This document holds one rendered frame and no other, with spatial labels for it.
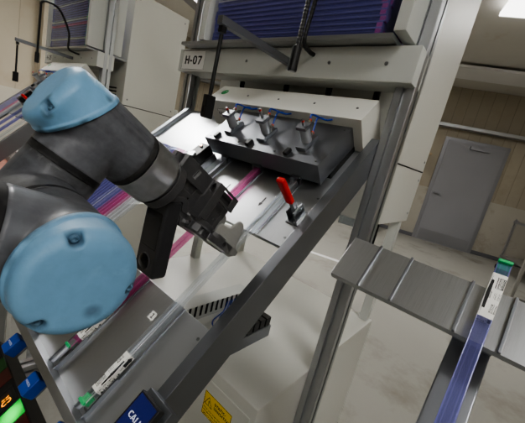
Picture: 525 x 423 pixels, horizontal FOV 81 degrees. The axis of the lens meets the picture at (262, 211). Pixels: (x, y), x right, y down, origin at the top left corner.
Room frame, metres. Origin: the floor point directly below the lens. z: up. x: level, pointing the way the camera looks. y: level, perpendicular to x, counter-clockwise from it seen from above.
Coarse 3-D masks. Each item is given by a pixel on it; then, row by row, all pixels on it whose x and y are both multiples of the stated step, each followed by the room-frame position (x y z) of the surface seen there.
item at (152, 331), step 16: (272, 208) 0.59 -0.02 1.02; (256, 224) 0.57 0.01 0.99; (240, 240) 0.54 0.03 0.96; (224, 256) 0.51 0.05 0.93; (208, 272) 0.49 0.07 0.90; (192, 288) 0.47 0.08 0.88; (176, 304) 0.45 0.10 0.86; (160, 320) 0.43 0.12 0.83; (144, 336) 0.42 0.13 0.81; (128, 352) 0.40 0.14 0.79
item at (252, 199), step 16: (192, 112) 1.10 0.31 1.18; (176, 128) 1.02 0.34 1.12; (192, 128) 0.99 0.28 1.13; (208, 128) 0.97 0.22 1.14; (176, 144) 0.93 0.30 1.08; (192, 144) 0.91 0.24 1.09; (240, 160) 0.78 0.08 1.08; (352, 160) 0.67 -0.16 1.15; (224, 176) 0.74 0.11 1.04; (240, 176) 0.72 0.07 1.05; (256, 176) 0.71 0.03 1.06; (272, 176) 0.69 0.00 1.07; (288, 176) 0.68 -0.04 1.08; (336, 176) 0.64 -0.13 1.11; (240, 192) 0.67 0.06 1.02; (256, 192) 0.66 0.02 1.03; (272, 192) 0.65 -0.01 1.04; (304, 192) 0.62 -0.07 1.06; (320, 192) 0.61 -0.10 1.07; (240, 208) 0.63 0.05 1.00; (256, 208) 0.62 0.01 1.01; (304, 208) 0.59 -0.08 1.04; (272, 224) 0.57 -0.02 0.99; (288, 224) 0.56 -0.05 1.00; (272, 240) 0.54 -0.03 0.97
